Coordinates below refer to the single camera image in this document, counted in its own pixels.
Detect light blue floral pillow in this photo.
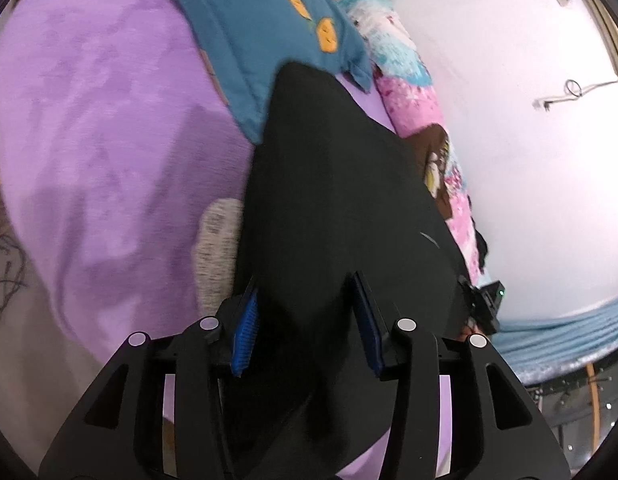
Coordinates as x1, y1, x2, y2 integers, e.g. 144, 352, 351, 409
336, 0, 432, 92

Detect blue pillow with orange print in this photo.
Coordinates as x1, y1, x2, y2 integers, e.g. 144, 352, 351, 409
156, 0, 372, 147

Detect wooden stick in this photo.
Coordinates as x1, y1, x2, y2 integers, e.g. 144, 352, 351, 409
586, 364, 603, 457

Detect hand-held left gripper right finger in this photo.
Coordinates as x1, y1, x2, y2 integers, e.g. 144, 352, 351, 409
346, 270, 572, 480

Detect dark floor cables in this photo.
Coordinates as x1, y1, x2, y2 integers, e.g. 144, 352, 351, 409
0, 232, 30, 332

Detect grey fuzzy cloth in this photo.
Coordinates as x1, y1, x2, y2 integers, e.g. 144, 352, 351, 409
193, 199, 246, 312

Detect black garment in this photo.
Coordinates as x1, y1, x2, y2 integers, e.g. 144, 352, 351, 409
475, 230, 490, 271

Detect black jacket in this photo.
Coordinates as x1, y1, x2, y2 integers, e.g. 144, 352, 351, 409
216, 60, 482, 480

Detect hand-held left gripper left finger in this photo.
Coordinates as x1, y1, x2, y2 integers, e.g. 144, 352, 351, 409
39, 275, 262, 480

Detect purple bed sheet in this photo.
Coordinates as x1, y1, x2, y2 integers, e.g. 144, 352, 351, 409
0, 0, 455, 480

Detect brown printed cloth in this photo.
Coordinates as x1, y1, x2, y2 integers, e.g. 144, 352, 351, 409
408, 125, 456, 221

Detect pink floral quilt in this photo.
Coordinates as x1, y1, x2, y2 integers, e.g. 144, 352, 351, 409
374, 70, 486, 283

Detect light blue curtain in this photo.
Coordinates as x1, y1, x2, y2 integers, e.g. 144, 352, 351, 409
489, 295, 618, 387

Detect wall cable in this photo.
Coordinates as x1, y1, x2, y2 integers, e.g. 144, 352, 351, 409
533, 79, 618, 111

